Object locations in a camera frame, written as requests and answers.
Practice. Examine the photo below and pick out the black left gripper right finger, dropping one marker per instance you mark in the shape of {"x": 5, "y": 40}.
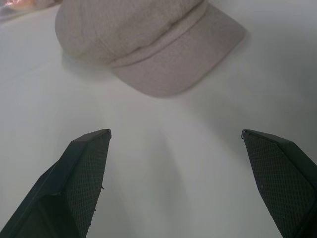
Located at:
{"x": 282, "y": 183}

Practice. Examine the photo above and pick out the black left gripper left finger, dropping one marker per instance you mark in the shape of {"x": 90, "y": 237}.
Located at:
{"x": 74, "y": 188}

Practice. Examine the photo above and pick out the beige knitted peaked cap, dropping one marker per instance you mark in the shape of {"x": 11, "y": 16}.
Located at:
{"x": 146, "y": 42}

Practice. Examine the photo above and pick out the pink translucent plastic bag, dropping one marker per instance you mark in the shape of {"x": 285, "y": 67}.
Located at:
{"x": 15, "y": 8}

